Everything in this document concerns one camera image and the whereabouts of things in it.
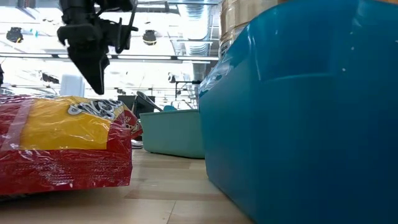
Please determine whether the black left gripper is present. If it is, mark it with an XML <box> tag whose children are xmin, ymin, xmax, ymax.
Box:
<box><xmin>57</xmin><ymin>18</ymin><xmax>111</xmax><ymax>96</ymax></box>

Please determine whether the teal plastic bin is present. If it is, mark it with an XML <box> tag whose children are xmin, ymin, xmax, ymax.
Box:
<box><xmin>139</xmin><ymin>109</ymin><xmax>205</xmax><ymax>159</ymax></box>

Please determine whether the dark background screen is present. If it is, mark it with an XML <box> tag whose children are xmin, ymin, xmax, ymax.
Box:
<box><xmin>117</xmin><ymin>95</ymin><xmax>155</xmax><ymax>114</ymax></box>

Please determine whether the silver metal spoon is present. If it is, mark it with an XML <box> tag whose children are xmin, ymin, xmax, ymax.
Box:
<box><xmin>136</xmin><ymin>91</ymin><xmax>164</xmax><ymax>113</ymax></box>

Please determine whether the black ceiling lamp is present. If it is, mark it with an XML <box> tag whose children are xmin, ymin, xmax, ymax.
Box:
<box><xmin>5</xmin><ymin>26</ymin><xmax>24</xmax><ymax>44</ymax></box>
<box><xmin>142</xmin><ymin>29</ymin><xmax>158</xmax><ymax>47</ymax></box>

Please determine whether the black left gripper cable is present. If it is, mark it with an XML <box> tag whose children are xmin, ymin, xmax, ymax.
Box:
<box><xmin>116</xmin><ymin>0</ymin><xmax>139</xmax><ymax>52</ymax></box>

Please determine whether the white cylinder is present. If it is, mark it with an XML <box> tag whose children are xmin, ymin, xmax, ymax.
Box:
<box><xmin>60</xmin><ymin>73</ymin><xmax>86</xmax><ymax>98</ymax></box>

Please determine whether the black background stand frame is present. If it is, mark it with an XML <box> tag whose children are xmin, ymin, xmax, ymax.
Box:
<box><xmin>174</xmin><ymin>80</ymin><xmax>201</xmax><ymax>100</ymax></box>

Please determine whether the red yellow ramen packet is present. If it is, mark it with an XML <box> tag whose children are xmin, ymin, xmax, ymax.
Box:
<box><xmin>0</xmin><ymin>95</ymin><xmax>144</xmax><ymax>197</ymax></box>

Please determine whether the long ceiling light fixture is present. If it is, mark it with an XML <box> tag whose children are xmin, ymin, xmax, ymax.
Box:
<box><xmin>0</xmin><ymin>53</ymin><xmax>219</xmax><ymax>62</ymax></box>

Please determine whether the blue plastic bin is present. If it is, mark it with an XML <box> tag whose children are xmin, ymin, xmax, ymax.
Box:
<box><xmin>198</xmin><ymin>0</ymin><xmax>398</xmax><ymax>224</ymax></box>

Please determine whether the black background fixture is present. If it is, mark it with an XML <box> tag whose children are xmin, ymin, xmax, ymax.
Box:
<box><xmin>41</xmin><ymin>72</ymin><xmax>60</xmax><ymax>85</ymax></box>

